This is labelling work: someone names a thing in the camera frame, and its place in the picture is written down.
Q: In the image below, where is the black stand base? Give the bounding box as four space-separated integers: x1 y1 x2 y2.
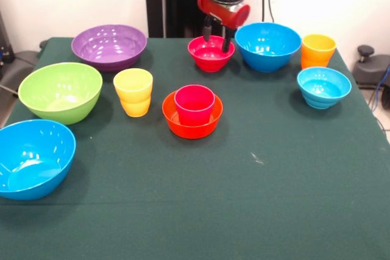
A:
352 44 390 90

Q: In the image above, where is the dark green tablecloth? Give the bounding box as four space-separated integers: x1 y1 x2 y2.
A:
0 37 390 260

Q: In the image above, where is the black equipment box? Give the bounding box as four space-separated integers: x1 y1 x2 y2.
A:
0 10 15 74

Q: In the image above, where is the large purple bowl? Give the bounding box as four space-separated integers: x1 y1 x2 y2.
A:
71 24 148 73

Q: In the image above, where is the crimson cup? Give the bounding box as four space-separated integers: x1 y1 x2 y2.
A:
174 84 216 127

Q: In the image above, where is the crimson small bowl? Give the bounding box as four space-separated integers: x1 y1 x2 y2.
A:
187 35 236 73

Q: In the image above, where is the grey stand base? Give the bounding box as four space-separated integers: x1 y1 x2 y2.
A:
0 50 39 96

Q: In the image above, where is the large green bowl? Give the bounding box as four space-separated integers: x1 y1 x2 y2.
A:
17 61 104 126

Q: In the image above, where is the blue cable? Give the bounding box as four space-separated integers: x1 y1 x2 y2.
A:
369 65 390 111

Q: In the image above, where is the large blue bowl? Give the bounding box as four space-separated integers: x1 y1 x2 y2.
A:
235 22 302 74
0 119 77 202

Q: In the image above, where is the yellow cup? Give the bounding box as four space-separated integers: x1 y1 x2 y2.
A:
113 68 154 118

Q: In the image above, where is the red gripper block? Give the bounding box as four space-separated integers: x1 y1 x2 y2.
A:
197 0 251 53

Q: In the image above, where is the orange cup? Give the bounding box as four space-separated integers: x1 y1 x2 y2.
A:
300 33 338 70

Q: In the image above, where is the small blue bowl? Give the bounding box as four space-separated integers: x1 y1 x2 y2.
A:
297 66 352 110

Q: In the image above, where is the orange bowl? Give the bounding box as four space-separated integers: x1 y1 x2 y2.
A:
161 90 224 140

